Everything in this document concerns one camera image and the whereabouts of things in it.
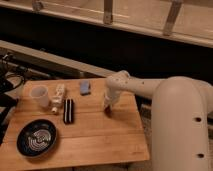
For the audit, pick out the black striped harmonica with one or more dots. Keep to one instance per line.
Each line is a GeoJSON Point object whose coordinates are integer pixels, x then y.
{"type": "Point", "coordinates": [68, 114]}

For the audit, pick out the black equipment with cables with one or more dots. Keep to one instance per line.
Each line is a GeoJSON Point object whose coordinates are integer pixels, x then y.
{"type": "Point", "coordinates": [11, 84]}

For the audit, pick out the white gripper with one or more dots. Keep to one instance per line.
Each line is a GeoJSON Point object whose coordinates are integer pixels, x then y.
{"type": "Point", "coordinates": [111, 96]}

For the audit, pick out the dark patterned plate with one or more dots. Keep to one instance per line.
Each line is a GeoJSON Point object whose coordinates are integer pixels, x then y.
{"type": "Point", "coordinates": [36, 138]}

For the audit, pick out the metal railing frame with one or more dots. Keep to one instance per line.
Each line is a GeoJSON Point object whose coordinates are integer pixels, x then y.
{"type": "Point", "coordinates": [188, 21]}

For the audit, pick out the blue sponge block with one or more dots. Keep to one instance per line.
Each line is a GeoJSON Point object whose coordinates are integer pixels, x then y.
{"type": "Point", "coordinates": [84, 87]}

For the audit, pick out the white plastic bottle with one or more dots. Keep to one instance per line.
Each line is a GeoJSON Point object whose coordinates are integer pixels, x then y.
{"type": "Point", "coordinates": [57, 99]}

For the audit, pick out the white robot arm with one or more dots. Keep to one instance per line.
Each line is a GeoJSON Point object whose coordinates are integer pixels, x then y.
{"type": "Point", "coordinates": [179, 110]}

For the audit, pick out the translucent plastic cup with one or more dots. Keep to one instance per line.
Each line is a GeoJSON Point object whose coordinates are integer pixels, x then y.
{"type": "Point", "coordinates": [40, 95]}

